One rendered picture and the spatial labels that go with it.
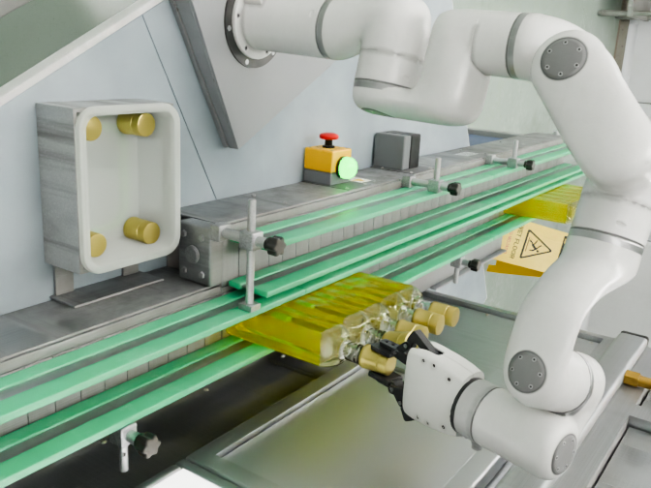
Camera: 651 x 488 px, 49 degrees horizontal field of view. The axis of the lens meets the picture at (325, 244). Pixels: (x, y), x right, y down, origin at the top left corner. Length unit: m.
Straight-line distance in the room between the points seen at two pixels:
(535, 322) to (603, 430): 0.49
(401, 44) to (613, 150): 0.37
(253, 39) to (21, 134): 0.40
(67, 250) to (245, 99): 0.42
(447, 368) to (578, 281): 0.21
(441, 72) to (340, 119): 0.60
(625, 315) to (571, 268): 6.38
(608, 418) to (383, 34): 0.73
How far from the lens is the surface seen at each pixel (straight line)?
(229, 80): 1.20
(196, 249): 1.10
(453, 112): 0.99
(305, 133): 1.45
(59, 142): 0.99
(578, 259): 0.85
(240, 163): 1.31
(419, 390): 0.96
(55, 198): 1.02
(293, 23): 1.14
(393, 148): 1.65
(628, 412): 1.35
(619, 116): 0.82
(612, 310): 7.23
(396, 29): 1.05
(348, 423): 1.12
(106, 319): 1.00
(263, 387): 1.28
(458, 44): 0.99
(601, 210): 0.86
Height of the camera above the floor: 1.60
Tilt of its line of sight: 33 degrees down
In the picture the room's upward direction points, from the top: 104 degrees clockwise
